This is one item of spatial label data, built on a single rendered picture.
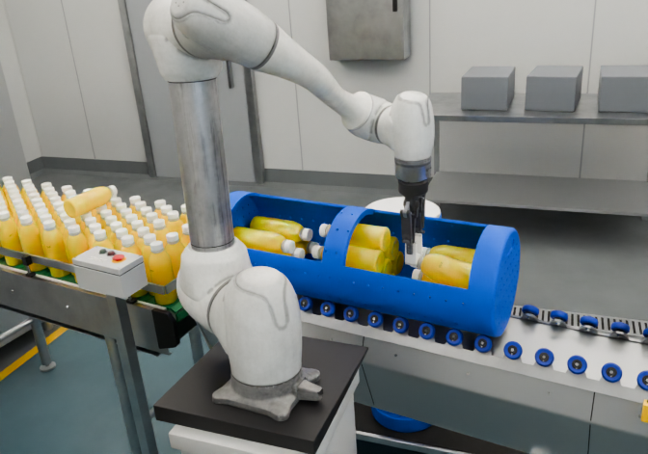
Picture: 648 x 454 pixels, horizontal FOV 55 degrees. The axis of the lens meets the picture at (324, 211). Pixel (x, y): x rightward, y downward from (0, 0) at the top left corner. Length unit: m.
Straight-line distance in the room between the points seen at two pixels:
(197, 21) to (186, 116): 0.25
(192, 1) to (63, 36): 5.55
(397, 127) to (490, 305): 0.48
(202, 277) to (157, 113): 4.79
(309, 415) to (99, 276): 0.90
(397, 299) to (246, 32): 0.81
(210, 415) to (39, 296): 1.28
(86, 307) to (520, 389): 1.45
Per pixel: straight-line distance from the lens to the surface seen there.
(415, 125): 1.48
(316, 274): 1.73
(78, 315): 2.40
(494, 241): 1.59
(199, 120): 1.33
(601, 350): 1.77
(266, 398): 1.36
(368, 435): 2.62
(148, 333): 2.16
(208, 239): 1.40
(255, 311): 1.27
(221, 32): 1.16
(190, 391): 1.46
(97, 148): 6.77
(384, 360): 1.78
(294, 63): 1.25
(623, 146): 5.12
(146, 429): 2.33
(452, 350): 1.70
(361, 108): 1.56
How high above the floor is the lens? 1.90
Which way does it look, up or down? 22 degrees down
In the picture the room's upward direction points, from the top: 4 degrees counter-clockwise
